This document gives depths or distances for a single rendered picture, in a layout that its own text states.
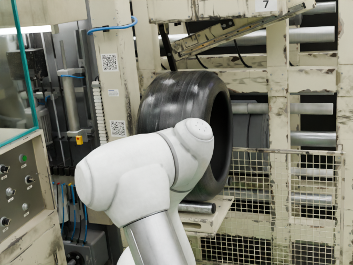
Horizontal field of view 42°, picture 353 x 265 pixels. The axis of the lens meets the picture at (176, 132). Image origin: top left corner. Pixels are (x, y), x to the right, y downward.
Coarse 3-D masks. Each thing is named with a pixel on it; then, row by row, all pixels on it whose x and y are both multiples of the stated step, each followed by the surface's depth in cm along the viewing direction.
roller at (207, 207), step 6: (180, 204) 195; (186, 204) 194; (192, 204) 193; (198, 204) 192; (204, 204) 191; (210, 204) 191; (180, 210) 196; (186, 210) 194; (192, 210) 193; (198, 210) 192; (204, 210) 191; (210, 210) 190
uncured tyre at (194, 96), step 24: (168, 72) 195; (192, 72) 190; (144, 96) 185; (168, 96) 179; (192, 96) 176; (216, 96) 216; (144, 120) 179; (168, 120) 175; (216, 120) 222; (216, 144) 223; (216, 168) 218; (192, 192) 183; (216, 192) 193
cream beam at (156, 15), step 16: (160, 0) 205; (176, 0) 202; (192, 0) 200; (208, 0) 198; (224, 0) 195; (240, 0) 193; (160, 16) 207; (176, 16) 205; (192, 16) 202; (208, 16) 200; (224, 16) 197; (240, 16) 195; (256, 16) 193
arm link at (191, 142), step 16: (176, 128) 101; (192, 128) 100; (208, 128) 102; (176, 144) 100; (192, 144) 99; (208, 144) 101; (176, 160) 99; (192, 160) 100; (208, 160) 104; (176, 176) 100; (192, 176) 104
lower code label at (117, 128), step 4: (112, 120) 202; (116, 120) 201; (120, 120) 201; (112, 124) 203; (116, 124) 202; (120, 124) 201; (124, 124) 200; (112, 128) 203; (116, 128) 203; (120, 128) 202; (124, 128) 201; (112, 132) 204; (116, 132) 203; (120, 132) 202; (124, 132) 202; (112, 136) 204; (116, 136) 204; (120, 136) 203; (124, 136) 202
